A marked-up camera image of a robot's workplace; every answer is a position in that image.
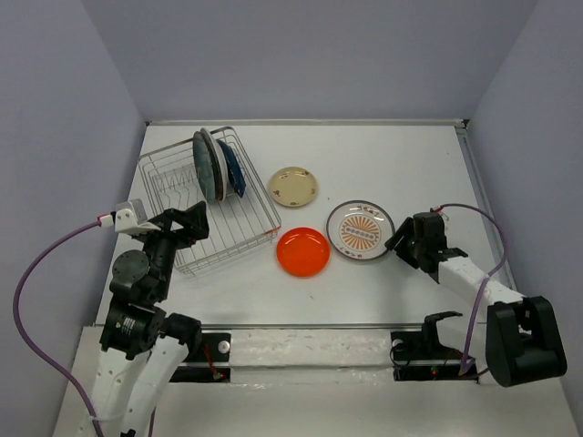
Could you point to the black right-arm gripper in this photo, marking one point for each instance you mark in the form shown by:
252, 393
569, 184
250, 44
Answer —
406, 228

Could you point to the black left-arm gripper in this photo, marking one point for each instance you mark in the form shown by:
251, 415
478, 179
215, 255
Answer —
196, 220

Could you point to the white sunburst pattern plate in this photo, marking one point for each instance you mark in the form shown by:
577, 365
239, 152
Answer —
359, 229

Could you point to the teal speckled round plate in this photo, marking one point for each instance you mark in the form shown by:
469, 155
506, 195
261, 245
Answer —
206, 166

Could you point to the dark blue leaf plate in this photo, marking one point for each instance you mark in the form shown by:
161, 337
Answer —
236, 178

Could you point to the orange round plate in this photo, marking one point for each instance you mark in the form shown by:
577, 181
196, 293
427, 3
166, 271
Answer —
303, 252

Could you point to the cream round plate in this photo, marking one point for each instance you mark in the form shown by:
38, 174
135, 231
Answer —
293, 187

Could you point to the red teal floral plate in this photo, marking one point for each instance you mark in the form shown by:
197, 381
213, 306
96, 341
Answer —
221, 162

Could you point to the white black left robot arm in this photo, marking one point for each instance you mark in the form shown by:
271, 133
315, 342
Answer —
141, 346

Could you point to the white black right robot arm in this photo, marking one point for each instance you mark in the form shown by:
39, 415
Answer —
510, 336

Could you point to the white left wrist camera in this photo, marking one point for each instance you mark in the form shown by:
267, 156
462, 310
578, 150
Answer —
128, 218

